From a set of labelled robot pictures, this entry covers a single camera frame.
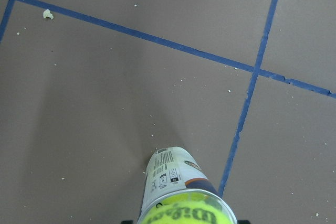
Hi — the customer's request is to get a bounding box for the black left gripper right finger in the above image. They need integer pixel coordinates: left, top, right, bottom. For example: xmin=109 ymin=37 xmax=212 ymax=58
xmin=237 ymin=220 xmax=248 ymax=224

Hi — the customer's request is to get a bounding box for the clear tennis ball can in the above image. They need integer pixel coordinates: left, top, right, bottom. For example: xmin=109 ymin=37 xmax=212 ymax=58
xmin=138 ymin=147 xmax=237 ymax=223

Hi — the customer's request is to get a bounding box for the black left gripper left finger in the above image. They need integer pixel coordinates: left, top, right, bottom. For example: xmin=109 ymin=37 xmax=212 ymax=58
xmin=121 ymin=220 xmax=133 ymax=224

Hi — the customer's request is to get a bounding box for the yellow-green tennis ball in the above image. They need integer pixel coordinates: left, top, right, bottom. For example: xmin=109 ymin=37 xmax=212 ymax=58
xmin=140 ymin=201 xmax=231 ymax=224

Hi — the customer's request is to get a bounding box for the tennis ball inside can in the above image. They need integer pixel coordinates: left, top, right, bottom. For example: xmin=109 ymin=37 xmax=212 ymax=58
xmin=165 ymin=191 xmax=208 ymax=204

